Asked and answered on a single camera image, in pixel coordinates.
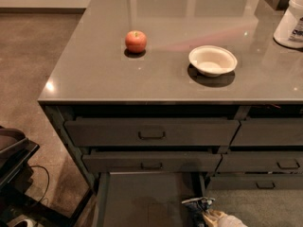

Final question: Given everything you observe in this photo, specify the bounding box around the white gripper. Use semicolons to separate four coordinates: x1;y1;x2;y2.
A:
203;209;248;227

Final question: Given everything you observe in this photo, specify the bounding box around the blue chip bag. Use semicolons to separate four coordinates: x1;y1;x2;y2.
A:
182;197;214;227

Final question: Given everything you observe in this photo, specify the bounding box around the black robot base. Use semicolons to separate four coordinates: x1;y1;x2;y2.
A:
0;127;93;227

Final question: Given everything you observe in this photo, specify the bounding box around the bottom right drawer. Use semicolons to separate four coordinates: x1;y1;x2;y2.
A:
207;174;303;190

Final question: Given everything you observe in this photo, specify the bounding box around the middle right drawer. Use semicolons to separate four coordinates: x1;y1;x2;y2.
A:
217;151;303;173

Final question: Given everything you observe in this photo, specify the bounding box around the open bottom left drawer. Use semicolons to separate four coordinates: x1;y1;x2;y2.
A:
92;172;205;227

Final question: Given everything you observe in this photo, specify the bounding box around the middle left drawer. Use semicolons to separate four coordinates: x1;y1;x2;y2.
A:
82;151;222;173

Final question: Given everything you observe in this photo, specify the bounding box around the grey counter cabinet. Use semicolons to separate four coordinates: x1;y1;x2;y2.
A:
39;0;303;227

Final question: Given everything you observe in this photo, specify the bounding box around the top left drawer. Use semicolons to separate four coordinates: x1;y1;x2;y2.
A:
64;118;240;147

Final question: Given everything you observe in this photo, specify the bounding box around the white paper bowl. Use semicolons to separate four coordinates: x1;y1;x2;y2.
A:
188;45;238;77

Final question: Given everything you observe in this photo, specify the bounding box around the red apple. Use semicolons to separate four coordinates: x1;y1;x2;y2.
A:
125;30;147;54

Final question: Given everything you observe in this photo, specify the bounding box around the white plastic canister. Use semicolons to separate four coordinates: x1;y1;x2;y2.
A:
274;0;303;49

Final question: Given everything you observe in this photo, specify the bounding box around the black cable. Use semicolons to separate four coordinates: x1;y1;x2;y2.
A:
27;165;51;206

